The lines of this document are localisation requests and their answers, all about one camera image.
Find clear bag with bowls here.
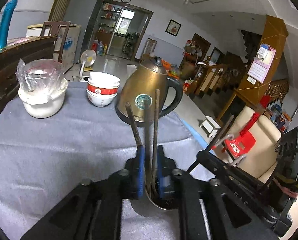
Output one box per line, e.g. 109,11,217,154
16,59,64,93

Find small white stool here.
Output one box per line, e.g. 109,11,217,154
199,116,221,138

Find wooden stair railing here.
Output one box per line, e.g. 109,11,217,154
189,56,289,102

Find beige sofa armchair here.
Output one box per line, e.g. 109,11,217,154
214,106,281,183

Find blue thermos bottle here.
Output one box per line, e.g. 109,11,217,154
0,0,18,50

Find red white stacked bowls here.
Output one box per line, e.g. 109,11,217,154
86,72,120,107

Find dark wooden chair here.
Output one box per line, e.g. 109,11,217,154
40,21,72,63

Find wooden chair by door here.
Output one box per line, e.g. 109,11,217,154
139,38,157,63

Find grey metal utensil cup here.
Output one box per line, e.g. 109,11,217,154
148,179,178,211

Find red plastic child chair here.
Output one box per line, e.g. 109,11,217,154
211,112,260,165

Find blue table cover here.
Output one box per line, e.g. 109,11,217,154
181,119,208,149

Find dark carved wooden sideboard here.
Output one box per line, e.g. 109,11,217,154
0,36,56,113

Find framed wall picture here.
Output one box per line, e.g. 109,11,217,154
165,19,182,36

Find white chest freezer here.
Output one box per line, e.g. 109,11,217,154
26,23,81,73

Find gold electric kettle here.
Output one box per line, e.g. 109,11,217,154
115,56,183,127

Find small white desk fan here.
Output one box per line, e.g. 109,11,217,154
78,49,96,82

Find white plastic basin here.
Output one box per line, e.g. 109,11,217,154
18,78,68,119

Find grey refrigerator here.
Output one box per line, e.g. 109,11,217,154
64,0,104,63

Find wall calendar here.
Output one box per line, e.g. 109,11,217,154
247,44,276,83

